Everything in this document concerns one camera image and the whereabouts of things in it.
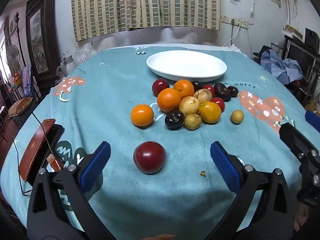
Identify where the black speaker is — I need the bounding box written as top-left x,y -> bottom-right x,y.
305,28 -> 320,48

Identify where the round dark plum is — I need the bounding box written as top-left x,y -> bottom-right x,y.
164,110 -> 185,131

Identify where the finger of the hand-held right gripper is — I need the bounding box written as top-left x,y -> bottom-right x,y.
279,122 -> 320,192
304,110 -> 320,130

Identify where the small yellow-green fruit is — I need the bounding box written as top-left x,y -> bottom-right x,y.
230,110 -> 244,125

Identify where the beige checked curtain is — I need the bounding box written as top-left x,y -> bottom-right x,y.
71,0 -> 222,42

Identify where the black television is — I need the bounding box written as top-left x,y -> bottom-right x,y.
285,36 -> 320,80

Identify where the blue clothes pile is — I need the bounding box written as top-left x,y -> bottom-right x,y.
260,49 -> 304,84

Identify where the large dimpled orange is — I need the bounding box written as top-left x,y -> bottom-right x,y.
157,88 -> 182,112

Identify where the small pale yellow fruit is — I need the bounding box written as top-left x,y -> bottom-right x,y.
184,114 -> 202,131

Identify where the person's right hand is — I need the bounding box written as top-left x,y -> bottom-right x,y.
293,202 -> 308,232

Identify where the white ceramic jug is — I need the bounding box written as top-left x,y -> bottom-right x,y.
61,55 -> 75,77

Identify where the large red plum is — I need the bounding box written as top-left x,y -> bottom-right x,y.
133,141 -> 167,175

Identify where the large pale yellow fruit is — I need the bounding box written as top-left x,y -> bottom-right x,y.
179,96 -> 200,117

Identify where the large dark purple fruit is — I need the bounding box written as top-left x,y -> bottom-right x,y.
214,82 -> 232,102

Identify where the wall socket strip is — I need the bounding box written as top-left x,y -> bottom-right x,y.
220,15 -> 248,28

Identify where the thin black wire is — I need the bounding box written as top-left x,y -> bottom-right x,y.
12,136 -> 32,196

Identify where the colourful hanging cloth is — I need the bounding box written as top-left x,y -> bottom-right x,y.
21,64 -> 34,97

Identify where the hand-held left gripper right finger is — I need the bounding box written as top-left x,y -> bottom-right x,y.
205,141 -> 294,240

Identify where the spotted beige fruit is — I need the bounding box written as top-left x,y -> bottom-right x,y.
193,89 -> 213,104

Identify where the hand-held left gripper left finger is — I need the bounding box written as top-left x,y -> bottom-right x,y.
26,141 -> 118,240

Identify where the teal printed tablecloth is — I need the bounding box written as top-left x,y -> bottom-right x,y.
0,44 -> 313,240

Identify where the large yellow-orange fruit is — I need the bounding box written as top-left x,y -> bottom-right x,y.
199,101 -> 222,124

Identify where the small red plum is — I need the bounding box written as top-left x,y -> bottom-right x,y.
152,78 -> 170,97

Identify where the dimpled orange mandarin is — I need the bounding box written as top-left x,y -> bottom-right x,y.
173,79 -> 195,99

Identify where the white oval plate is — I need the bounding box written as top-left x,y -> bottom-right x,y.
146,50 -> 227,82

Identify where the brown leather case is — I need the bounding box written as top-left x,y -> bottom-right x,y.
19,118 -> 65,183

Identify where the smooth yellow-orange mandarin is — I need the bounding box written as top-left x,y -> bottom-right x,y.
130,104 -> 154,127

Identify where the white power cable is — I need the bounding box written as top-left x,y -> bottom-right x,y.
222,25 -> 242,47

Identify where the clear plastic bag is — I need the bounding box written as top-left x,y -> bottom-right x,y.
72,44 -> 100,63

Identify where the black hat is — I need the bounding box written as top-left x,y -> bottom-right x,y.
253,45 -> 270,58

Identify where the standing fan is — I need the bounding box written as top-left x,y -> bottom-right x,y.
6,44 -> 20,68

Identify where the dark wooden coat rack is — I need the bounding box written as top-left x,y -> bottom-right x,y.
14,12 -> 27,67

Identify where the red cherry tomato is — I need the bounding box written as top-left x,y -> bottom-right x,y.
211,97 -> 225,112
202,84 -> 215,97

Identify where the dark framed painting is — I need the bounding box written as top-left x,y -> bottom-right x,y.
26,0 -> 62,85

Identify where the tan seat cushion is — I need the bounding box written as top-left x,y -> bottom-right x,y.
7,97 -> 33,117

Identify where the white cloth bundle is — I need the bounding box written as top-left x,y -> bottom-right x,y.
224,44 -> 243,53

